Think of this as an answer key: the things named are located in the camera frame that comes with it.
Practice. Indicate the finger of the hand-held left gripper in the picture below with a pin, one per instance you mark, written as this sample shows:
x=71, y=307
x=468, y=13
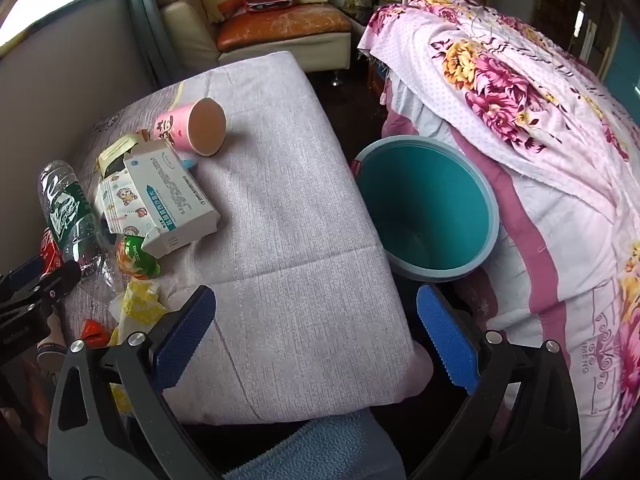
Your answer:
x=60, y=280
x=25, y=275

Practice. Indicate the pink paper cup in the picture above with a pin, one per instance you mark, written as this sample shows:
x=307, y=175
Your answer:
x=175, y=125

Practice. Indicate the clear plastic bottle green label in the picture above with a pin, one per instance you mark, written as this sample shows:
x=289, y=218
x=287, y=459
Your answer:
x=67, y=210

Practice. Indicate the teal trash bin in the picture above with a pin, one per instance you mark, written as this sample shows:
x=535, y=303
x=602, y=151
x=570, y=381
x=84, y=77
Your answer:
x=425, y=195

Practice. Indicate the cartoon print packet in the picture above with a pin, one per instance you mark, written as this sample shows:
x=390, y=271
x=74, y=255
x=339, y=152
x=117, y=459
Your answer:
x=117, y=205

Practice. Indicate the wooden cabinet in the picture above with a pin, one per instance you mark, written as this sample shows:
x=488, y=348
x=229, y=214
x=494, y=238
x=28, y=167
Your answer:
x=560, y=0

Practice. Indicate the grey padded headboard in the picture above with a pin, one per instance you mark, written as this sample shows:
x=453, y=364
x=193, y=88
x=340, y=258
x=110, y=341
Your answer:
x=65, y=85

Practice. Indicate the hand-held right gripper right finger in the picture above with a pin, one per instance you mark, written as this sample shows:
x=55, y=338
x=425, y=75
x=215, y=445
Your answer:
x=447, y=340

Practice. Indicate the teal door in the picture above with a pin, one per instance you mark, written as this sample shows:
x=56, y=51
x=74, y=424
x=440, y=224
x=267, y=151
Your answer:
x=622, y=60

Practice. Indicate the yellow wrapper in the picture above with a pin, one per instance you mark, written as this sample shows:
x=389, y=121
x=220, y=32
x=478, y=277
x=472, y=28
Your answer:
x=137, y=305

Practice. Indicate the orange leather seat cushion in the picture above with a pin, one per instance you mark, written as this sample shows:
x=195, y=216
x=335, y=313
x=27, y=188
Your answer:
x=280, y=25

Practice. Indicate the cream sofa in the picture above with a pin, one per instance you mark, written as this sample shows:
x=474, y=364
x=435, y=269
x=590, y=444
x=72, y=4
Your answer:
x=280, y=60

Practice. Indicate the orange wrapper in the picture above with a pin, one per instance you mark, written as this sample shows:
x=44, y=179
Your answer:
x=95, y=332

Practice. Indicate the blue towel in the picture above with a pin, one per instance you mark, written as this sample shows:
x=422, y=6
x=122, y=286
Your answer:
x=325, y=450

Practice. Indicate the green orange jelly cup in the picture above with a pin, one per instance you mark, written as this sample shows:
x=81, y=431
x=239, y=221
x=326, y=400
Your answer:
x=137, y=257

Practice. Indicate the white cardboard box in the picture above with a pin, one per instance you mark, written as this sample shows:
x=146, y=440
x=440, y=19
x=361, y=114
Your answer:
x=170, y=200

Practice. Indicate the red plastic snack packet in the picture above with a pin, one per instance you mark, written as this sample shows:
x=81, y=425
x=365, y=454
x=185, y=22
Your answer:
x=50, y=252

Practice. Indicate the blue grey curtain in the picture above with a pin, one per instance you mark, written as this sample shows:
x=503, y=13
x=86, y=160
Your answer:
x=150, y=35

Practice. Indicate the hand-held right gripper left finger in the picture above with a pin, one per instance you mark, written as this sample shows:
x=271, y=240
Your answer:
x=182, y=340

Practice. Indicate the pink floral quilt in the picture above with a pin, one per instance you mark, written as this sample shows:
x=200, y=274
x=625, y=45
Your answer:
x=500, y=85

